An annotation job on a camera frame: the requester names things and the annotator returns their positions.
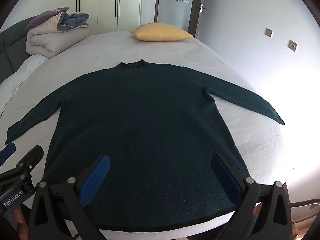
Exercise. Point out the person's left hand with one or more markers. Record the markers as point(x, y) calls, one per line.
point(19, 217)

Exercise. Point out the dark-framed door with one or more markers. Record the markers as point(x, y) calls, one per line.
point(196, 22)

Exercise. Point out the white quilt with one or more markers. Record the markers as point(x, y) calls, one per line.
point(17, 80)

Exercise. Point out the dark grey bed headboard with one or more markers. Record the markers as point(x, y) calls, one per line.
point(12, 45)

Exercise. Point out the purple pillow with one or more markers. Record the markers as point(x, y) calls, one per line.
point(45, 17)

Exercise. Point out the blue-grey crumpled cloth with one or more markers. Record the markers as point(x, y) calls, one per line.
point(73, 21)

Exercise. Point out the dark green sweater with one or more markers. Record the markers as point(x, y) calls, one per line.
point(150, 117)

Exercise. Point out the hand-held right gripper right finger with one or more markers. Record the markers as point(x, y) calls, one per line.
point(225, 177)

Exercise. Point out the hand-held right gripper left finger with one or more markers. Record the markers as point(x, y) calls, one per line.
point(96, 180)

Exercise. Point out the cream wardrobe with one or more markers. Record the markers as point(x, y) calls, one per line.
point(105, 5)

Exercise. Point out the bed with white sheet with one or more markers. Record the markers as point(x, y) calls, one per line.
point(105, 50)

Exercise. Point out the folded beige duvet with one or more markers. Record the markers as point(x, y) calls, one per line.
point(47, 42)

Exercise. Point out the yellow pillow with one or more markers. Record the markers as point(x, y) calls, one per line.
point(160, 32)

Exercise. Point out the wall control panel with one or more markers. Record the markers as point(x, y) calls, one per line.
point(182, 0)

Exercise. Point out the square wall switch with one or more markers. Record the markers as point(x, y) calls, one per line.
point(269, 32)
point(292, 45)

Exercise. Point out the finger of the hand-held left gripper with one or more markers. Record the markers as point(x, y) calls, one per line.
point(7, 152)
point(32, 156)

